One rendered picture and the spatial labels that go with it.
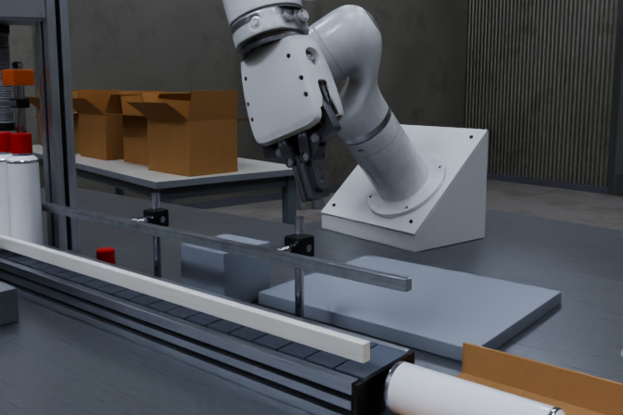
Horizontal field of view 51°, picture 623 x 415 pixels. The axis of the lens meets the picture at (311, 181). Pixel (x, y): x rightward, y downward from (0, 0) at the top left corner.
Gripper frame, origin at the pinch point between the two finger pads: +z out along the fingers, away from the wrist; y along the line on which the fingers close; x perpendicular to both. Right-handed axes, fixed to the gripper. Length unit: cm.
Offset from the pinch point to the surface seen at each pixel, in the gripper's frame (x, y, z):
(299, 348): 2.5, 5.7, 17.1
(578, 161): -722, 212, 1
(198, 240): -3.2, 24.6, 2.1
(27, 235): 1, 63, -7
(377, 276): -3.3, -2.7, 11.7
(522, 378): -12.7, -10.8, 26.6
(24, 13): -9, 64, -49
